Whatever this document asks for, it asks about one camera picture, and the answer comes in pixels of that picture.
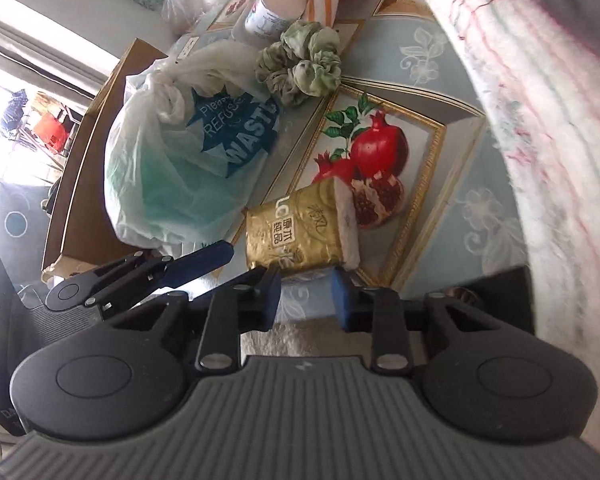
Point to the brown cardboard box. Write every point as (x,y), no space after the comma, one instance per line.
(80,200)

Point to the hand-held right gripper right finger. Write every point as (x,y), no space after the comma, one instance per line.
(342,301)

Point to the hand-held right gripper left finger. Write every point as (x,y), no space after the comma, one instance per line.
(270,296)

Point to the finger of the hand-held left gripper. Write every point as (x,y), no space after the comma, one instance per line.
(200,260)

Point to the dark circle print board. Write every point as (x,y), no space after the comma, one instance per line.
(20,220)

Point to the orange plastic bag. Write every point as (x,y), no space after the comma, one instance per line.
(49,129)

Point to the white green plastic bag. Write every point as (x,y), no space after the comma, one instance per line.
(170,170)

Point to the white yoghurt cup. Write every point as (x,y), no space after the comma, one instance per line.
(275,10)

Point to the clear plastic bag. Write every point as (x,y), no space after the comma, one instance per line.
(185,7)

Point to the green scrunchie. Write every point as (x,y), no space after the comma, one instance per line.
(300,65)

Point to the gold tissue pack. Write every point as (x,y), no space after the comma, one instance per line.
(295,230)

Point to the dark blue hanging clothes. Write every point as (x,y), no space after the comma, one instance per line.
(15,110)

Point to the white checked quilt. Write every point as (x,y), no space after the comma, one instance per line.
(555,135)

